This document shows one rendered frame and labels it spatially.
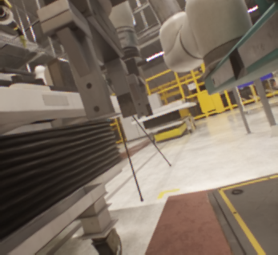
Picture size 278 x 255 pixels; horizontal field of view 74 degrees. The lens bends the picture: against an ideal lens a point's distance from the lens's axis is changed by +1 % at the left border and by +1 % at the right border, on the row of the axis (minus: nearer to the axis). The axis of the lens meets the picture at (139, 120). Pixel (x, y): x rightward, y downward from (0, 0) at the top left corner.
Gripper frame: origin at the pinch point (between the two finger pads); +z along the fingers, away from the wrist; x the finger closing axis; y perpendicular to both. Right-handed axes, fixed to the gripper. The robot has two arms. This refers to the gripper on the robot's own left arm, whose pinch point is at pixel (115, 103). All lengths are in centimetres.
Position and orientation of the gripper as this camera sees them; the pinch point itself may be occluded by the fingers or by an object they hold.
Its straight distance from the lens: 25.6
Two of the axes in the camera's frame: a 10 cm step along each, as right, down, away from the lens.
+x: -1.7, 0.3, -9.8
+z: 3.1, 9.5, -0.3
